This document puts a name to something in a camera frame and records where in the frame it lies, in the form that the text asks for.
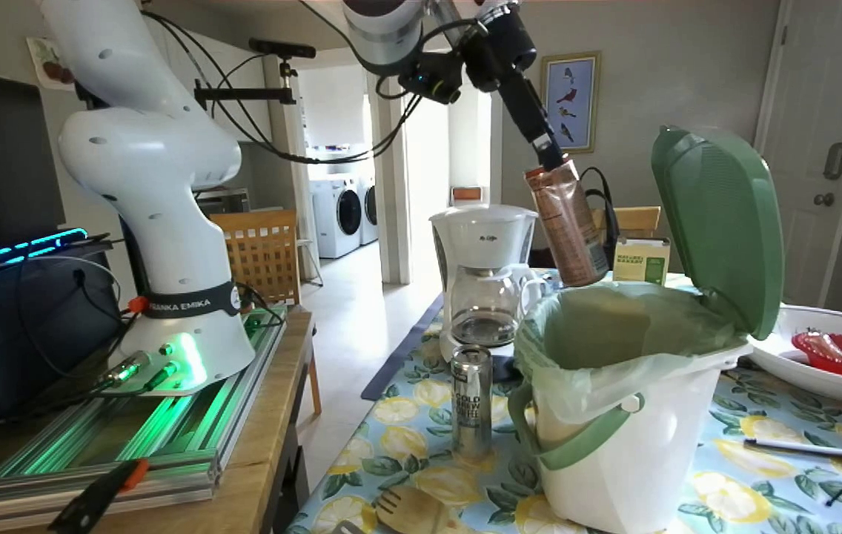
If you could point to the aluminium base frame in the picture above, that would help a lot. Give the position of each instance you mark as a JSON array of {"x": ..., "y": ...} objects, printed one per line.
[{"x": 143, "y": 434}]

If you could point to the black bar camera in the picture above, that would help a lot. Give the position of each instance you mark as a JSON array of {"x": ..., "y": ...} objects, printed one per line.
[{"x": 282, "y": 48}]

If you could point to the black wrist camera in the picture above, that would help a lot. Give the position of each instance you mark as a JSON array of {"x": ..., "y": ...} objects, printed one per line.
[{"x": 432, "y": 79}]

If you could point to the translucent green bin liner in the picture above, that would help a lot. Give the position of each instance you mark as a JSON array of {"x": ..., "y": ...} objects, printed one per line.
[{"x": 631, "y": 328}]

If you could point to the white washing machine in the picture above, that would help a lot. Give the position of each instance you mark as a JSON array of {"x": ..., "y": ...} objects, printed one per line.
[{"x": 336, "y": 211}]

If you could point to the white coffee maker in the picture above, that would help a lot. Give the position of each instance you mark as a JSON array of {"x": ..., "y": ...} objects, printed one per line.
[{"x": 485, "y": 239}]

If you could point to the green bin lid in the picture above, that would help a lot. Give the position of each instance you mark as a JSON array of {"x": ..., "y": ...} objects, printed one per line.
[{"x": 721, "y": 227}]

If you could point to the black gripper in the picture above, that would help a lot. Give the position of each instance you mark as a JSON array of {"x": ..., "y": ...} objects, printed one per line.
[{"x": 500, "y": 46}]

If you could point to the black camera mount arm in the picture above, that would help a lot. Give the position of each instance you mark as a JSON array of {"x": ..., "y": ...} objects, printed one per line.
[{"x": 245, "y": 95}]

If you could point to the glass coffee carafe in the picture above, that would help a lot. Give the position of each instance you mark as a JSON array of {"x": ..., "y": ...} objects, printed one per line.
[{"x": 482, "y": 316}]

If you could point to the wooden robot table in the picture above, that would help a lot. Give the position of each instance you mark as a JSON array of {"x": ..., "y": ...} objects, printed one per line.
[{"x": 275, "y": 426}]

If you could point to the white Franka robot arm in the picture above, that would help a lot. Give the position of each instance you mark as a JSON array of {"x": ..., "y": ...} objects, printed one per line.
[{"x": 149, "y": 158}]

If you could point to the floral lemon tablecloth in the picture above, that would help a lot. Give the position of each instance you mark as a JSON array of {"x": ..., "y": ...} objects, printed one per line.
[{"x": 410, "y": 434}]

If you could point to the white door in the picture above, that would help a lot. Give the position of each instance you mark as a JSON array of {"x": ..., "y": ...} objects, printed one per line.
[{"x": 825, "y": 150}]

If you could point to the framed bird picture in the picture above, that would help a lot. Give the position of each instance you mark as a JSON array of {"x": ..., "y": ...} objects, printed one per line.
[{"x": 571, "y": 103}]

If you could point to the cardboard box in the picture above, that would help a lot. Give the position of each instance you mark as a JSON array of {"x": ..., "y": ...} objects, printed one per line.
[{"x": 638, "y": 220}]

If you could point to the black pen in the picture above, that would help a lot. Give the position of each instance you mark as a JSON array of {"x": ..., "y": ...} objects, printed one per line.
[{"x": 817, "y": 451}]

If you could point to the black box with blue light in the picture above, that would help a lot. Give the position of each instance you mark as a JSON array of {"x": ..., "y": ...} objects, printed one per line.
[{"x": 24, "y": 328}]

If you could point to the wooden fork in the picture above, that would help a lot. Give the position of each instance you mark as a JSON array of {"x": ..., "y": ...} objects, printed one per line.
[{"x": 410, "y": 505}]

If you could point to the dark monitor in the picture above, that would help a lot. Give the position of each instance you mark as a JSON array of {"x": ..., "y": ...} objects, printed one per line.
[{"x": 1, "y": 164}]

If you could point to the green white carton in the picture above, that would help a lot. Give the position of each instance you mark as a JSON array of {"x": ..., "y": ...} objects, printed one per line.
[{"x": 641, "y": 263}]

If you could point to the tall brown can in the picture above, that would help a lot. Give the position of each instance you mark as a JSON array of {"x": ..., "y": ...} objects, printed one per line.
[{"x": 567, "y": 227}]

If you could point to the black orange clamp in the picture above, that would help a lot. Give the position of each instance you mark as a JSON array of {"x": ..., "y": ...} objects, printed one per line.
[{"x": 97, "y": 493}]

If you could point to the silver can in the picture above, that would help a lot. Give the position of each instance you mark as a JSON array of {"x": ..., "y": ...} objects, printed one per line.
[{"x": 472, "y": 405}]

